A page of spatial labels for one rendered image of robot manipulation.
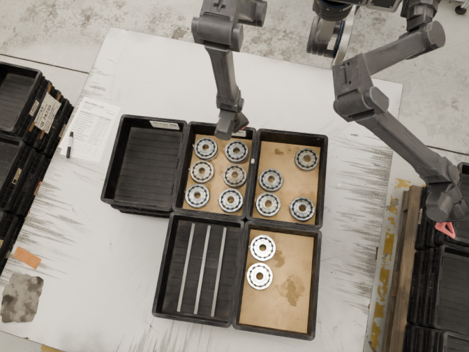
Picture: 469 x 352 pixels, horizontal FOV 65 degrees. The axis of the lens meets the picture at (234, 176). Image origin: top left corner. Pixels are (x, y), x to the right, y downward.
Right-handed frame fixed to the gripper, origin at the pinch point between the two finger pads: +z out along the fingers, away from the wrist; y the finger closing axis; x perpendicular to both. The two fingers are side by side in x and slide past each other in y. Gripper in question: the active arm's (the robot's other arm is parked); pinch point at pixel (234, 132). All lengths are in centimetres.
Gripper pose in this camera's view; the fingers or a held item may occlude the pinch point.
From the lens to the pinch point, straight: 143.2
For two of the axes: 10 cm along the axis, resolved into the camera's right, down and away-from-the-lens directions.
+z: 0.8, 3.1, 9.5
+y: 8.0, -5.9, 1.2
